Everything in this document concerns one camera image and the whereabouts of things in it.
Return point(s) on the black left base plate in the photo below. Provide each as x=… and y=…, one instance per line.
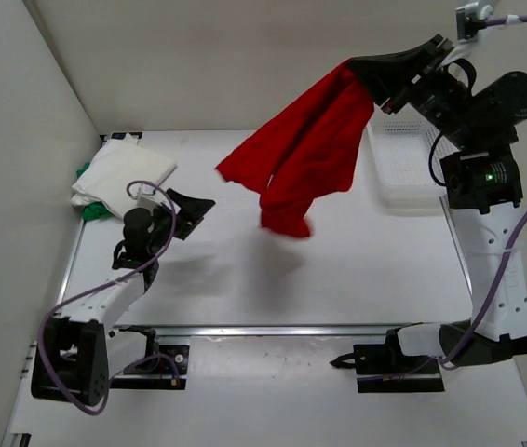
x=158, y=374

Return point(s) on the white t-shirt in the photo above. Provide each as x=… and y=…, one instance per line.
x=122, y=162

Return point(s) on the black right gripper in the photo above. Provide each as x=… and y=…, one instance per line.
x=386, y=74

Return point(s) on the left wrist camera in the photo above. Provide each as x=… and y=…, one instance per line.
x=147, y=198

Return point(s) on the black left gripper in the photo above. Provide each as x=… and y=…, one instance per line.
x=192, y=211

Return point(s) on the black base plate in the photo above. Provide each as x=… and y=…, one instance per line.
x=158, y=374
x=383, y=370

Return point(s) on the white plastic laundry basket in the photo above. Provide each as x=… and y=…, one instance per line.
x=406, y=154

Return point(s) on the dark table label sticker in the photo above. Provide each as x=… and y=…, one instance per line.
x=126, y=135

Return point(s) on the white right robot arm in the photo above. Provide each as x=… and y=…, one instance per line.
x=484, y=192

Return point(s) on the aluminium rail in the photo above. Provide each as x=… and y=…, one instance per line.
x=218, y=331

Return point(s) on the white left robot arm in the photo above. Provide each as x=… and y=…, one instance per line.
x=81, y=348

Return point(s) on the red t-shirt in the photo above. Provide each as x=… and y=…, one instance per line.
x=307, y=151

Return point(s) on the green t-shirt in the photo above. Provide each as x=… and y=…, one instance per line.
x=87, y=186

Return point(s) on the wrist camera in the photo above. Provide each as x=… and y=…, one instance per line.
x=147, y=198
x=470, y=17

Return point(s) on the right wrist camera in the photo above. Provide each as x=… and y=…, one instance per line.
x=470, y=17

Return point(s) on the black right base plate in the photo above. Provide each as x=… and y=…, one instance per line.
x=383, y=370

